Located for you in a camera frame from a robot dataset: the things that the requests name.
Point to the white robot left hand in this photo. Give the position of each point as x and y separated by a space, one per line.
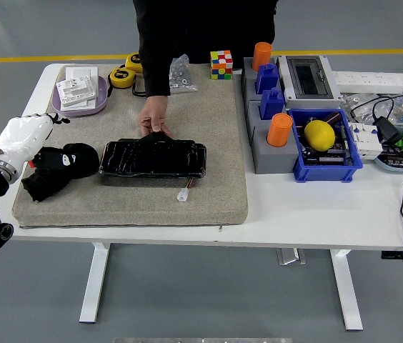
23 135

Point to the person's right hand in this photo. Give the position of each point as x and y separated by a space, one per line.
155 112

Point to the black glossy panel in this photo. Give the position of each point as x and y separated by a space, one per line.
155 159

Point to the black rag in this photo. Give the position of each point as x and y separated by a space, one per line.
80 164

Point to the person's right forearm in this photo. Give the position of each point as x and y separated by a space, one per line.
155 75

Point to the clear bag of nuts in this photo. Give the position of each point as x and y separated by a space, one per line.
181 76

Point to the yellow tape measure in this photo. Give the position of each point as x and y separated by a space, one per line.
120 78
133 60

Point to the white cover plate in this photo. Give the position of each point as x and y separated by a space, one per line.
100 93

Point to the purple tray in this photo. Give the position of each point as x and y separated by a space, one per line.
80 111

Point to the white socket plate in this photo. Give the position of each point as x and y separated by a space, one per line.
76 91

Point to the colourful puzzle cube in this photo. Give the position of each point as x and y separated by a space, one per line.
221 66

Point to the grey-brown mat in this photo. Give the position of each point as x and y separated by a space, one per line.
133 203

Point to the grey holder block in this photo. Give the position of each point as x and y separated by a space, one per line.
274 160
248 82

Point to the person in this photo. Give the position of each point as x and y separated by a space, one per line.
205 25

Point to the blue block with knob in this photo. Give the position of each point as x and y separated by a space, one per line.
272 103
267 78

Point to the orange cylinder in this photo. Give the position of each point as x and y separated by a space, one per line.
261 55
279 130

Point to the grey distribution box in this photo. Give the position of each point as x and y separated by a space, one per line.
308 96

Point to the yellow lemon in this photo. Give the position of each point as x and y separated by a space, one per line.
319 135

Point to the white table leg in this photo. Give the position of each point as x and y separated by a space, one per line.
346 289
94 286

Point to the brown cylindrical capacitor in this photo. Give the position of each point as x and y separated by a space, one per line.
332 118

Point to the blue plastic bin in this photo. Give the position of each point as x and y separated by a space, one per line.
324 173

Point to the dark circuit board parts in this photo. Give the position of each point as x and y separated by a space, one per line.
330 157

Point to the silver floor plate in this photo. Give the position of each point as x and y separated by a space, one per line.
291 257

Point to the clear bag of washers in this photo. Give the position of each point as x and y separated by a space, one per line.
355 103

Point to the white circuit breaker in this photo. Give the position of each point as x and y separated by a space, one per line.
364 141

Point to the white power strip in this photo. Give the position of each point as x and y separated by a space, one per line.
366 83

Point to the brown electronic modules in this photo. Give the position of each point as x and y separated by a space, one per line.
396 157

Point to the white flat switch plate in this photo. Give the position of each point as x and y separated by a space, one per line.
81 72

